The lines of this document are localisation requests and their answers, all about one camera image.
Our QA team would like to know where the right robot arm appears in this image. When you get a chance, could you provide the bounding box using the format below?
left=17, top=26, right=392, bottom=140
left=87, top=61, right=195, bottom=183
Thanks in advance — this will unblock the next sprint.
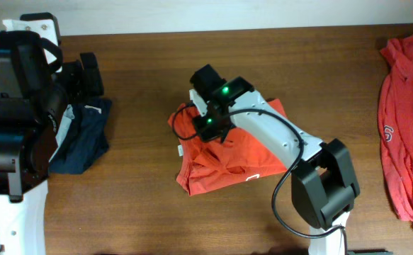
left=189, top=64, right=360, bottom=254

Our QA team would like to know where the right black cable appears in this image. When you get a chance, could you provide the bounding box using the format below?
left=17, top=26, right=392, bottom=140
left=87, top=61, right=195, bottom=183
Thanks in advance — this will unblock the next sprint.
left=171, top=102, right=349, bottom=255

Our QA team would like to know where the orange FRAM t-shirt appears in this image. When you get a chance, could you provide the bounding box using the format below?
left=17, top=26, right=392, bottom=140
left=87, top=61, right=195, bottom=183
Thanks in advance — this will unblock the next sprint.
left=166, top=98, right=288, bottom=198

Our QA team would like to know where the navy folded garment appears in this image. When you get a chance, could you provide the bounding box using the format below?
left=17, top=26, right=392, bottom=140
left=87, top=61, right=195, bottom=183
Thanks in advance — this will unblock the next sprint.
left=49, top=98, right=112, bottom=175

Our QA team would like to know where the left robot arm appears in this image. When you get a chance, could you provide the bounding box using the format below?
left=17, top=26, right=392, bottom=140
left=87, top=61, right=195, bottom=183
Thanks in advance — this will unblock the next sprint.
left=0, top=30, right=103, bottom=254

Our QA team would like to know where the grey folded shirt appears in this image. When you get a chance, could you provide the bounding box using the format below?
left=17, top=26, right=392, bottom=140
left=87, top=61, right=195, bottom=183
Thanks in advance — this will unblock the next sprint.
left=49, top=104, right=75, bottom=162

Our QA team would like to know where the red crumpled shirt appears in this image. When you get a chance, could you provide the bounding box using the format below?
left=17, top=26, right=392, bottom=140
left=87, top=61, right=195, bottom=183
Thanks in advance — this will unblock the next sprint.
left=378, top=35, right=413, bottom=222

